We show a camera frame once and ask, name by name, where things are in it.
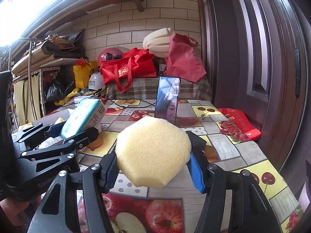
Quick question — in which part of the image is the red plastic bag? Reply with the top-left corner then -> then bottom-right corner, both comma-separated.
218,108 -> 261,140

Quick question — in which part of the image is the cream foam roll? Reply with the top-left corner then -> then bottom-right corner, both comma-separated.
143,28 -> 174,58

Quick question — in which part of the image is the white shallow box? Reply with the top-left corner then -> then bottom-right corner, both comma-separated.
14,108 -> 74,149

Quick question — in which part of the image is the black plastic bag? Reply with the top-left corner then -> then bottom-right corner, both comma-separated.
45,79 -> 75,103

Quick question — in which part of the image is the red helmet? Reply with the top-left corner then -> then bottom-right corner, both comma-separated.
98,47 -> 123,66

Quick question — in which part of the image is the smartphone on stand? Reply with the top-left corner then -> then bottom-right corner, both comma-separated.
155,77 -> 180,124

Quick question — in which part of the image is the plaid cloth covered box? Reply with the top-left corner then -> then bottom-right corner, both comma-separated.
105,76 -> 212,101

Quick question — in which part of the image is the white helmet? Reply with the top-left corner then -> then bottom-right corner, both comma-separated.
88,72 -> 105,90

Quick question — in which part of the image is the black cable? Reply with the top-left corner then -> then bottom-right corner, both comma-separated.
104,98 -> 157,109

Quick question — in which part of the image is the yellow shopping bag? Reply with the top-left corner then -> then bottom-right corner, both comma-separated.
73,59 -> 98,89

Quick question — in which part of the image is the blue tissue pack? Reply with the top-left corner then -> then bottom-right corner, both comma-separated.
60,98 -> 107,139

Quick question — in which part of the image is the red nonwoven bag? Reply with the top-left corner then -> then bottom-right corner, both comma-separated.
164,33 -> 206,83

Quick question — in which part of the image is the red tote bag gold print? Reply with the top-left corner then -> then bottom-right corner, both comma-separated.
100,48 -> 156,92

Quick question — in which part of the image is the large yellow sponge block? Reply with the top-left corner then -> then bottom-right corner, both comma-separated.
115,116 -> 191,188

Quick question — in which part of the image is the metal shelf with curtain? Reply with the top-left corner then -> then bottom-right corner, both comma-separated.
5,31 -> 86,128

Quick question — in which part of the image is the dark wooden door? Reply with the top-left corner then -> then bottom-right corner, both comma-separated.
198,0 -> 309,170

